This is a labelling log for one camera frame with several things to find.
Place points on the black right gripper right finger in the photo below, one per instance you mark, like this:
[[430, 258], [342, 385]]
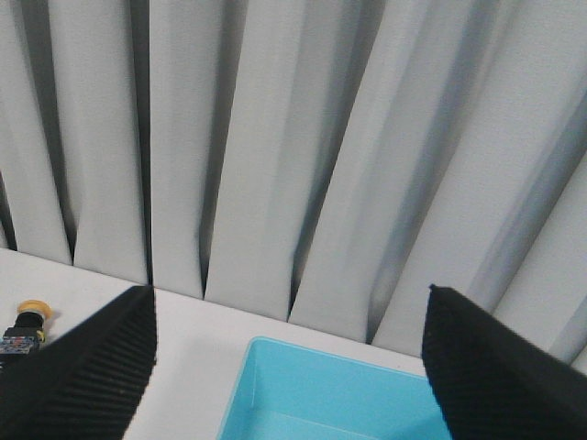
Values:
[[491, 383]]

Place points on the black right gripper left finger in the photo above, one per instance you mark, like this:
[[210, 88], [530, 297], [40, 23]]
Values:
[[88, 383]]

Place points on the light blue plastic box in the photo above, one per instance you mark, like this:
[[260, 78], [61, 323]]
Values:
[[285, 391]]

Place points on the lying yellow push button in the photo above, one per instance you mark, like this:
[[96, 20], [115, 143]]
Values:
[[27, 334]]

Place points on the grey pleated curtain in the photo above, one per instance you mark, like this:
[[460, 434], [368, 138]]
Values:
[[316, 162]]

